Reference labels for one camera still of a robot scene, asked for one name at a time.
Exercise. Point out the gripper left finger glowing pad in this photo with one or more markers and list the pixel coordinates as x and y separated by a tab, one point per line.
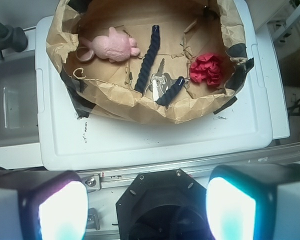
53	205

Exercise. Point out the pink plush pig toy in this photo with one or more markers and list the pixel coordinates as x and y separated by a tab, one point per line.
117	46

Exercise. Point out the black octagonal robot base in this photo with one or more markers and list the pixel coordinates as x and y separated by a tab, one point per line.
163	205

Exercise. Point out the white plastic container lid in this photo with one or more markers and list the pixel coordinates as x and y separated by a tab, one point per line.
70	142

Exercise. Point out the brown paper bag bin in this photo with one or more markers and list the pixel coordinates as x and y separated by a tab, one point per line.
177	30

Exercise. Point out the metal corner bracket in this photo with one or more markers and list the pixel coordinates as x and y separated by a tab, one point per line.
92	182

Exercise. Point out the clear plastic bin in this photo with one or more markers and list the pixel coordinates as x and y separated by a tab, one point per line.
18	100

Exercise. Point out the red crumpled cloth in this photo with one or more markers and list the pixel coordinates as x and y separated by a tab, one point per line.
207	68

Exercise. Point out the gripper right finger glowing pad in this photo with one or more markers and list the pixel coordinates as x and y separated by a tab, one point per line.
254	202

